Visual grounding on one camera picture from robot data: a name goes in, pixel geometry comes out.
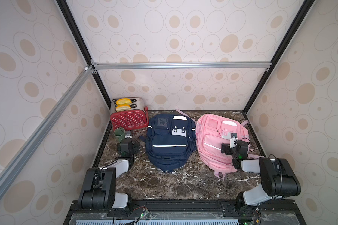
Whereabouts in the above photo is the pink backpack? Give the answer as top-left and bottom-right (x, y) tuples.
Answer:
(176, 109), (262, 179)

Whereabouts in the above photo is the navy blue backpack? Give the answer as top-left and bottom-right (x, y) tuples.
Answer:
(140, 114), (197, 172)

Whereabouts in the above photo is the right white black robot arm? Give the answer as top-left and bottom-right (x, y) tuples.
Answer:
(221, 140), (301, 211)

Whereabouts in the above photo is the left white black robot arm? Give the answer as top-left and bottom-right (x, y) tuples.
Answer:
(78, 139), (140, 210)

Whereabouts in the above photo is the green mug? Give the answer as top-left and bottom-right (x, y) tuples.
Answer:
(113, 127), (126, 143)

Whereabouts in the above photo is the red dotted toaster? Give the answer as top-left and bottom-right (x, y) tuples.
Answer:
(110, 97), (149, 131)

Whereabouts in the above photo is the yellow toast slice front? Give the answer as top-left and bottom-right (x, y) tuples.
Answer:
(115, 104), (131, 112)

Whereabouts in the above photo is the yellow toast slice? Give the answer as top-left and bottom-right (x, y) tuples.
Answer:
(115, 98), (133, 105)
(115, 104), (131, 112)

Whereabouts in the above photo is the yellow toast slice rear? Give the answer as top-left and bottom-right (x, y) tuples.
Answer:
(115, 98), (133, 105)

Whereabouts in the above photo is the left diagonal aluminium bar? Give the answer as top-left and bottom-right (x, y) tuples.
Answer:
(0, 65), (94, 200)

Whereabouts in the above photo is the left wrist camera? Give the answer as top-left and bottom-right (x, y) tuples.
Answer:
(124, 131), (132, 139)

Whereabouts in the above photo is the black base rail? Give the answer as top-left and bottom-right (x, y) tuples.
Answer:
(64, 199), (306, 225)

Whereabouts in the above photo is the horizontal aluminium frame bar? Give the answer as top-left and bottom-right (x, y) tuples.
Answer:
(87, 61), (272, 70)

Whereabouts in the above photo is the black left corner post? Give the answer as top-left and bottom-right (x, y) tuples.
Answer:
(56, 0), (112, 109)

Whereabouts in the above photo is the black corner post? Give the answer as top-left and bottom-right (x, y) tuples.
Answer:
(243, 0), (315, 115)
(56, 0), (112, 109)

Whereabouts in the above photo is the black right corner post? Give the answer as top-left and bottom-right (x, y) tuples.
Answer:
(243, 0), (315, 115)

